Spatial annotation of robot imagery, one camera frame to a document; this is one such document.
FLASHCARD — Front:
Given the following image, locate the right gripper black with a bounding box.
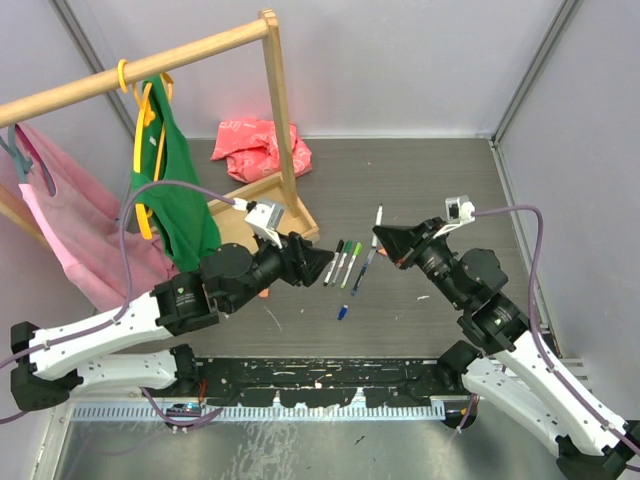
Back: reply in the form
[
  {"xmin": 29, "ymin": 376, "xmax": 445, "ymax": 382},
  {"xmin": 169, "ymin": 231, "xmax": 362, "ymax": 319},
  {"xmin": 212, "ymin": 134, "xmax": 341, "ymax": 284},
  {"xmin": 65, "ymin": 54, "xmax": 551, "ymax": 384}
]
[{"xmin": 372, "ymin": 215, "xmax": 466, "ymax": 307}]

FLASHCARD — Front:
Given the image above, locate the white pen black tip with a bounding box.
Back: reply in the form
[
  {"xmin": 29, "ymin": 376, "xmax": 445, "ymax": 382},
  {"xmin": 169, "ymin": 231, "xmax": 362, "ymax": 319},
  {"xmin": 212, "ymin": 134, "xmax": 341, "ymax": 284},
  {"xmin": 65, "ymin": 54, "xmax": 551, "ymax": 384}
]
[{"xmin": 322, "ymin": 252, "xmax": 340, "ymax": 287}]

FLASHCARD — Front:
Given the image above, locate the long white green pen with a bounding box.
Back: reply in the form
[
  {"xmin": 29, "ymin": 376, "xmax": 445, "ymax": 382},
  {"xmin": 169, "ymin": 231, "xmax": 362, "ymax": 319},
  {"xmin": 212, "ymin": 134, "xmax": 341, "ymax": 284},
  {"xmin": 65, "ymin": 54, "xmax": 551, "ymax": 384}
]
[{"xmin": 330, "ymin": 251, "xmax": 349, "ymax": 286}]

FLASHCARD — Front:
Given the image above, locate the blue pen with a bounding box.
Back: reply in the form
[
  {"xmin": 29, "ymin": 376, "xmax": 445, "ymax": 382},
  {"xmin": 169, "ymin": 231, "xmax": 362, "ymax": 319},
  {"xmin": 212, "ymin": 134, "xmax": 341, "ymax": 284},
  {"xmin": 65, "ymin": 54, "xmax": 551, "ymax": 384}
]
[{"xmin": 351, "ymin": 259, "xmax": 371, "ymax": 296}]

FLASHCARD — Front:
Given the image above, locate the short white pen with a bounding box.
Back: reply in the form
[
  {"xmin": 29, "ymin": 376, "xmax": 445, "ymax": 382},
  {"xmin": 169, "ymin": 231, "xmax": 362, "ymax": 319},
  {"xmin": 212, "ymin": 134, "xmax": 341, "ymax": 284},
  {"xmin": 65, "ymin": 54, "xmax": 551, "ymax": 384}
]
[{"xmin": 371, "ymin": 204, "xmax": 383, "ymax": 250}]

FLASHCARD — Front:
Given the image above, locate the white pen green tip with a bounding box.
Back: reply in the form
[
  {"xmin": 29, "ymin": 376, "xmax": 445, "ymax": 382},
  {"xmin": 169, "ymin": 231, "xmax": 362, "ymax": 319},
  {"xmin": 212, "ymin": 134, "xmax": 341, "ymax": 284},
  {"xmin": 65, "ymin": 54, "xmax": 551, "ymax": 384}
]
[{"xmin": 340, "ymin": 253, "xmax": 358, "ymax": 289}]

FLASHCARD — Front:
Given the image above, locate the blue pen cap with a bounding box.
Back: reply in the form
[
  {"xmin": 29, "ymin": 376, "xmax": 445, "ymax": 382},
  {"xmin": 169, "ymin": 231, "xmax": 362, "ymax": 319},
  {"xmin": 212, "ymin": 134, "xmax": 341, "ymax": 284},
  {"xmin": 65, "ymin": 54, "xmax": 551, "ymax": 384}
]
[{"xmin": 337, "ymin": 305, "xmax": 349, "ymax": 321}]

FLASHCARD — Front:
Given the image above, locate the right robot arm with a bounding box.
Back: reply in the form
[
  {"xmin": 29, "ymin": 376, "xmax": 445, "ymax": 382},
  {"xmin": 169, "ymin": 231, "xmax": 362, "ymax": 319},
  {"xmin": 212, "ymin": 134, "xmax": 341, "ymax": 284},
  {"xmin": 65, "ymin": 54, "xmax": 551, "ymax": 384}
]
[{"xmin": 373, "ymin": 217, "xmax": 639, "ymax": 479}]

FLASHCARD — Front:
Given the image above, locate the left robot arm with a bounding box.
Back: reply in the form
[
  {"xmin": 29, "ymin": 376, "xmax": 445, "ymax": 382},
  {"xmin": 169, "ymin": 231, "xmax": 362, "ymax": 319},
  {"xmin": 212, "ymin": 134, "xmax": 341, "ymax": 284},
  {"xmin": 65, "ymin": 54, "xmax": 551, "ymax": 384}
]
[{"xmin": 10, "ymin": 232, "xmax": 333, "ymax": 412}]

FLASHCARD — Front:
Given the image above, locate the wooden clothes rack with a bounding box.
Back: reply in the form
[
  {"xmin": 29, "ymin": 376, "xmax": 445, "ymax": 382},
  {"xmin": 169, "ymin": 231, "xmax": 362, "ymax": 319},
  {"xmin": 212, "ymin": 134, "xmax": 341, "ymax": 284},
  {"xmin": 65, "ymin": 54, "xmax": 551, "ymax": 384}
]
[{"xmin": 0, "ymin": 8, "xmax": 320, "ymax": 251}]

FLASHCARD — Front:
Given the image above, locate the red patterned cloth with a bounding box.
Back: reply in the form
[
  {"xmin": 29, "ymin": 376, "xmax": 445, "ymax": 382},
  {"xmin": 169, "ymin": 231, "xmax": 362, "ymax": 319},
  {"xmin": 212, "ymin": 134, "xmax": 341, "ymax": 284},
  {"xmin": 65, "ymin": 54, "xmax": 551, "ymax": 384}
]
[{"xmin": 210, "ymin": 118, "xmax": 281, "ymax": 184}]

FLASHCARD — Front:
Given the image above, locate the green tank top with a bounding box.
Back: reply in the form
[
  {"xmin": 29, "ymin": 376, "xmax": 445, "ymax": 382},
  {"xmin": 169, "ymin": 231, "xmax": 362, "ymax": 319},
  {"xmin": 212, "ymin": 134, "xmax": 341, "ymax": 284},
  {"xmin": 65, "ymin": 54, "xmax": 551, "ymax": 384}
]
[{"xmin": 132, "ymin": 75, "xmax": 221, "ymax": 272}]

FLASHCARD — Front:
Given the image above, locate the yellow plastic hanger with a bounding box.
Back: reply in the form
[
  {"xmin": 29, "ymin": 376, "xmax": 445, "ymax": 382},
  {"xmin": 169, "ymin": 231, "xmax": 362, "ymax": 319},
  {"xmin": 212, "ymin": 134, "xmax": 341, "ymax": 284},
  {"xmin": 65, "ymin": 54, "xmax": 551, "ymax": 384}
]
[{"xmin": 117, "ymin": 59, "xmax": 174, "ymax": 240}]

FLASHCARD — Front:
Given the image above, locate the pink shirt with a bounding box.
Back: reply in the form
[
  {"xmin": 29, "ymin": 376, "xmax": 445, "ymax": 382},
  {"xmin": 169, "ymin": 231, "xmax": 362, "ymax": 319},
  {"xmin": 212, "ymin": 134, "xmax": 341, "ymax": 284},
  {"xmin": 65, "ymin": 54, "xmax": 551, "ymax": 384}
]
[{"xmin": 13, "ymin": 122, "xmax": 181, "ymax": 316}]

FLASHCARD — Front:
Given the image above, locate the grey blue hanger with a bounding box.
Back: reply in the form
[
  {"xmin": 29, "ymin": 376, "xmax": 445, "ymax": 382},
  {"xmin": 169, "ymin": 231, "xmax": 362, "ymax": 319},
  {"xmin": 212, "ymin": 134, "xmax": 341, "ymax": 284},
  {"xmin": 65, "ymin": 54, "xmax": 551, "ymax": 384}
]
[{"xmin": 1, "ymin": 124, "xmax": 56, "ymax": 196}]

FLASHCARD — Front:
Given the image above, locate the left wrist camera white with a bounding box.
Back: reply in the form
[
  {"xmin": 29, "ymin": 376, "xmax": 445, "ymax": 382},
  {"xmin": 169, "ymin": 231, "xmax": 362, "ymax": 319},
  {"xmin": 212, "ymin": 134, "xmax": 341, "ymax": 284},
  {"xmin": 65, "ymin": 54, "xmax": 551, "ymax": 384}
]
[{"xmin": 232, "ymin": 197, "xmax": 285, "ymax": 249}]

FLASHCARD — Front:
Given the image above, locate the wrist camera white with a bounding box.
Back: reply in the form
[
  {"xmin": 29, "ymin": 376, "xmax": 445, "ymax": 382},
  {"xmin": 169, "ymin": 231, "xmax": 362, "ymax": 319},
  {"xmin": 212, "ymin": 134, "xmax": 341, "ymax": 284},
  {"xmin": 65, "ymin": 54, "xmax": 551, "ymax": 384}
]
[
  {"xmin": 232, "ymin": 197, "xmax": 285, "ymax": 249},
  {"xmin": 434, "ymin": 195, "xmax": 475, "ymax": 239}
]

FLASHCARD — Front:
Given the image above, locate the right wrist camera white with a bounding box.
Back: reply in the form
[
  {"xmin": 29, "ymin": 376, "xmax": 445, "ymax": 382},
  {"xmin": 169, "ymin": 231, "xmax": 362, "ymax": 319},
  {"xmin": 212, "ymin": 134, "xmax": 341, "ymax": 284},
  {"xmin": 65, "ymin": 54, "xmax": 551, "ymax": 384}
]
[{"xmin": 434, "ymin": 195, "xmax": 475, "ymax": 239}]

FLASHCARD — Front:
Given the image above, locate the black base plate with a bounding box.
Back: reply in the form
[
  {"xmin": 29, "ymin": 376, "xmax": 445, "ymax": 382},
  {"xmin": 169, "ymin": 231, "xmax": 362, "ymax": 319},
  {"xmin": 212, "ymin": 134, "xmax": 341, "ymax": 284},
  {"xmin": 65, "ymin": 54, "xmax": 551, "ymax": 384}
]
[{"xmin": 142, "ymin": 355, "xmax": 481, "ymax": 407}]

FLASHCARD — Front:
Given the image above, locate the white cable duct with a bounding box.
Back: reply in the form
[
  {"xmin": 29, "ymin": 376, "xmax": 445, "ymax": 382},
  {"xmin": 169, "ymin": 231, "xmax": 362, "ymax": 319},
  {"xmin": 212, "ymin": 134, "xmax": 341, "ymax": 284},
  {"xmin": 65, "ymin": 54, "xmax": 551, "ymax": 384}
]
[{"xmin": 69, "ymin": 399, "xmax": 446, "ymax": 423}]

